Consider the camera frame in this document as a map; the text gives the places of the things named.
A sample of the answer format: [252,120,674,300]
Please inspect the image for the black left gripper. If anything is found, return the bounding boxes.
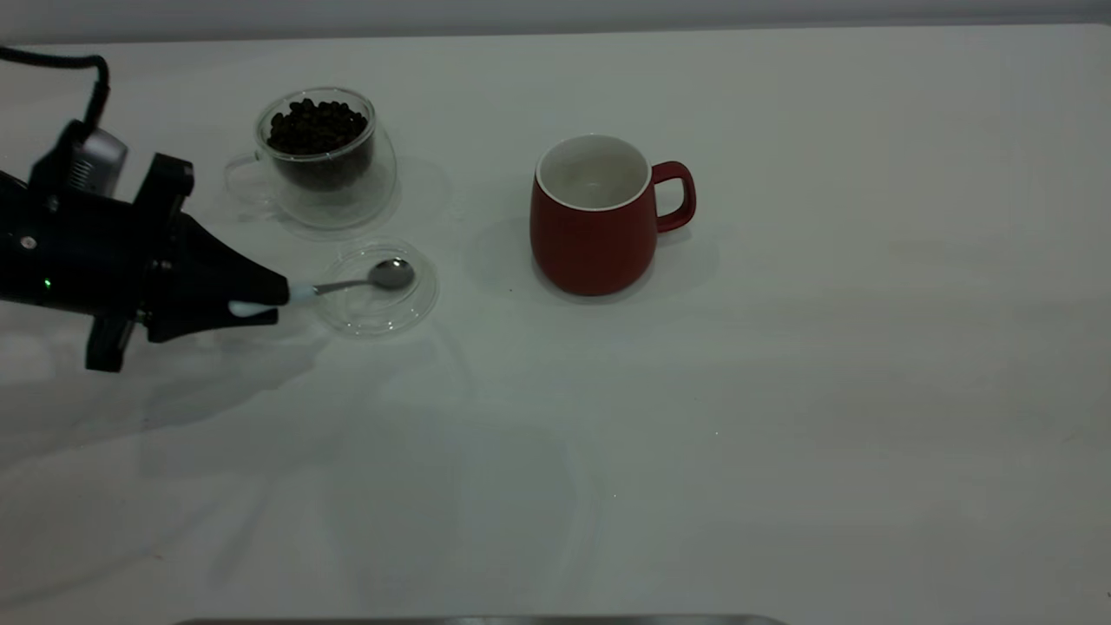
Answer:
[0,155,290,372]

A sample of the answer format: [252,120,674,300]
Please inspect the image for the metal spoon pale blue handle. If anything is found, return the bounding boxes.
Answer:
[228,259,416,318]

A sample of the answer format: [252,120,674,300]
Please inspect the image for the red ceramic mug white inside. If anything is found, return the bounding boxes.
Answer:
[529,133,697,297]

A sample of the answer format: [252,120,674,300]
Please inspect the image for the clear round glass lid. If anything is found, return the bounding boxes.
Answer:
[314,239,440,338]

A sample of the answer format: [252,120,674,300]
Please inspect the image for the dark coffee beans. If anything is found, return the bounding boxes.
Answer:
[266,98,374,192]

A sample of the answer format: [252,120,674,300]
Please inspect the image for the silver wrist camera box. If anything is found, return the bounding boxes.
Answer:
[33,120,128,199]

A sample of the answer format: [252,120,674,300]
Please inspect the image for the clear double-wall glass cup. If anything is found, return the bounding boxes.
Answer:
[226,87,398,232]

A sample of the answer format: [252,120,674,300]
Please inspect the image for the black camera cable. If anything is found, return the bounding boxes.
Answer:
[0,46,111,131]

